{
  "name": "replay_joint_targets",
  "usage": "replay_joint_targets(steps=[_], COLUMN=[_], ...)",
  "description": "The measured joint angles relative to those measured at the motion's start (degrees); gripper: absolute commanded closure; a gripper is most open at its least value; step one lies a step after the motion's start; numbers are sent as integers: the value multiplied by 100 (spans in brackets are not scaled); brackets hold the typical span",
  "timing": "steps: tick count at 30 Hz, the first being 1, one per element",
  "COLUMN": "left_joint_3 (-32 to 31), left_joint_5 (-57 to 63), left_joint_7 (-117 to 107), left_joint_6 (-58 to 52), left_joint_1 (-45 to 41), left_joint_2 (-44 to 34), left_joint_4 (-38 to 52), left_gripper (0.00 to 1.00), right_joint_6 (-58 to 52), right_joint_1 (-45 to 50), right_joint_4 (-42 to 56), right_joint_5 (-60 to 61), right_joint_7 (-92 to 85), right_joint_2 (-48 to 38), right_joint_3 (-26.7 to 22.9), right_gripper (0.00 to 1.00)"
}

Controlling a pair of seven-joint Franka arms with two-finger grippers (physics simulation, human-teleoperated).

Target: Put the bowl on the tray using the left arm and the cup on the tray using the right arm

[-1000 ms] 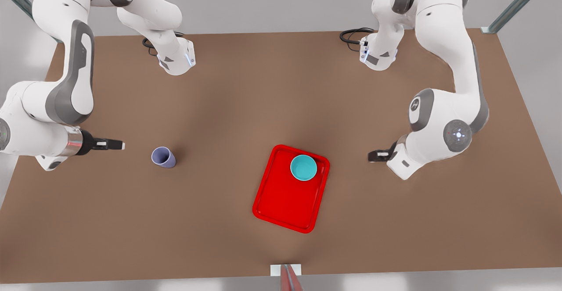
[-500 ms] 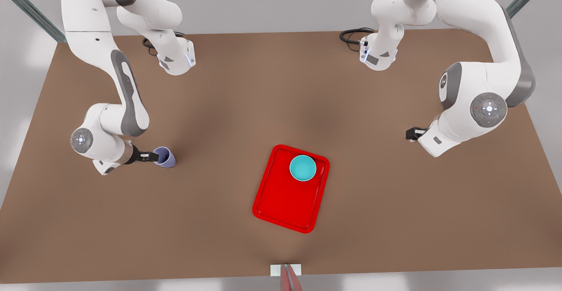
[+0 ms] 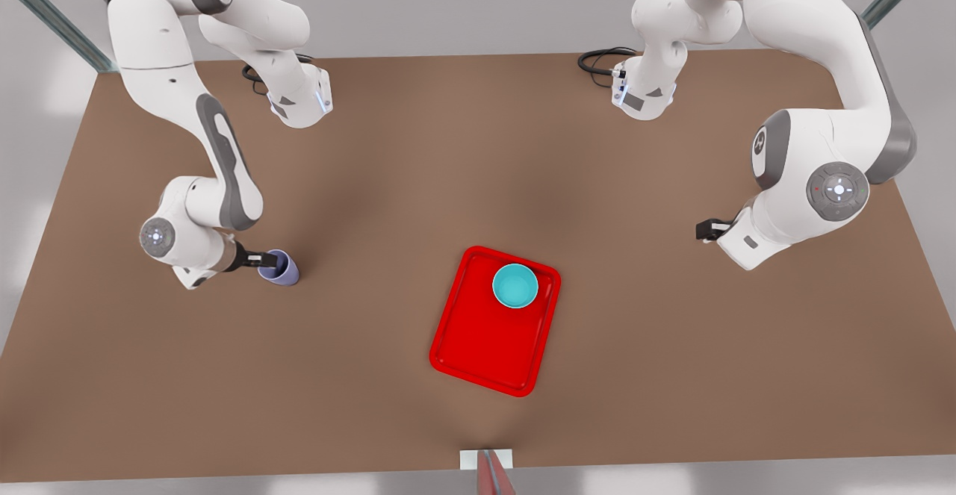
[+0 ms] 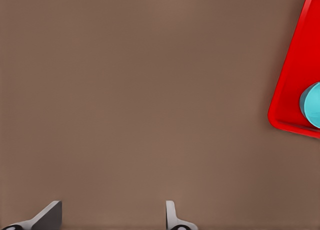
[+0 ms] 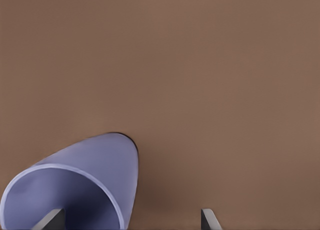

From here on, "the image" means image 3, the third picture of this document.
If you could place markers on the lavender cup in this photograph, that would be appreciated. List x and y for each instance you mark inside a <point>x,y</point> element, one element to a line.
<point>282,271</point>

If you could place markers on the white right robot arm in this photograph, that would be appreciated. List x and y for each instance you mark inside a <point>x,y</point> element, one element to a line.
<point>153,47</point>

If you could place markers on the teal bowl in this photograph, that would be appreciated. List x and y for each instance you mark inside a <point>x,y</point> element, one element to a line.
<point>515,286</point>

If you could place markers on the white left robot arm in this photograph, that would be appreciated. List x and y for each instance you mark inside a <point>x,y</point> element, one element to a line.
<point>806,32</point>

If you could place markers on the red tray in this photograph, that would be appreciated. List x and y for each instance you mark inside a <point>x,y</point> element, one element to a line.
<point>485,338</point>

